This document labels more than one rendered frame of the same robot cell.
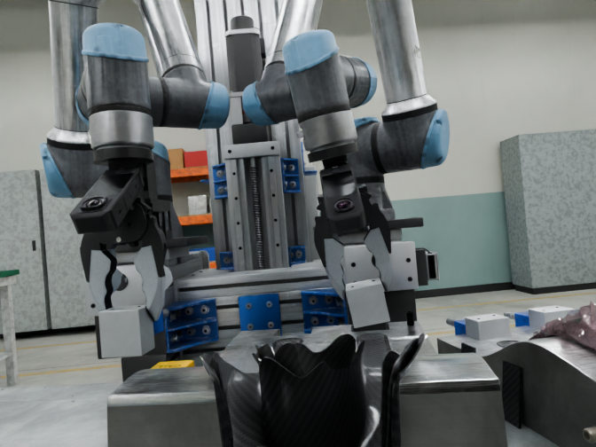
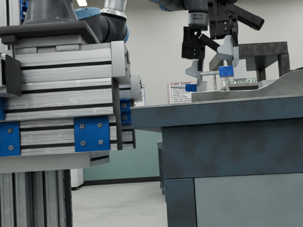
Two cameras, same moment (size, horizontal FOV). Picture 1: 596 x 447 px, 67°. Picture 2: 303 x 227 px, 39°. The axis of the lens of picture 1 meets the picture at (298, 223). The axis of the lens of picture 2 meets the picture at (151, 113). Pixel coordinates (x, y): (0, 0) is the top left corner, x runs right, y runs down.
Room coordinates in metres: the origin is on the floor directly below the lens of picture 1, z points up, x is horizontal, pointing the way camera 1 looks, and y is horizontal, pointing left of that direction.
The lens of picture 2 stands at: (0.76, 1.44, 0.73)
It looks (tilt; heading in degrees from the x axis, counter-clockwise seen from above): 4 degrees up; 272
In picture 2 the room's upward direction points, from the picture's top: 3 degrees counter-clockwise
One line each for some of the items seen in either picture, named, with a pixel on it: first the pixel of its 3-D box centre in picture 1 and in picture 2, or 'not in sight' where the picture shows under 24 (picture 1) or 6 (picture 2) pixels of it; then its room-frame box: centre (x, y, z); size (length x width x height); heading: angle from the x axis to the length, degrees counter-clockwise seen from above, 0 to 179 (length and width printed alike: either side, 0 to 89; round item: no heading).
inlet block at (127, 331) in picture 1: (145, 322); (222, 72); (0.59, 0.21, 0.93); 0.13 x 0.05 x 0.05; 173
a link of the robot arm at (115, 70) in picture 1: (116, 75); not in sight; (0.58, 0.21, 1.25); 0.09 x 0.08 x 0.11; 31
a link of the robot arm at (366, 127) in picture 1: (359, 150); (87, 25); (1.05, -0.16, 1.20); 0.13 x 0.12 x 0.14; 58
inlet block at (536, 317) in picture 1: (530, 320); not in sight; (0.74, -0.36, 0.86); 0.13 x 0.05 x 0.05; 11
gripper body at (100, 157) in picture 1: (129, 199); (223, 17); (0.58, 0.21, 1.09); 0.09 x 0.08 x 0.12; 173
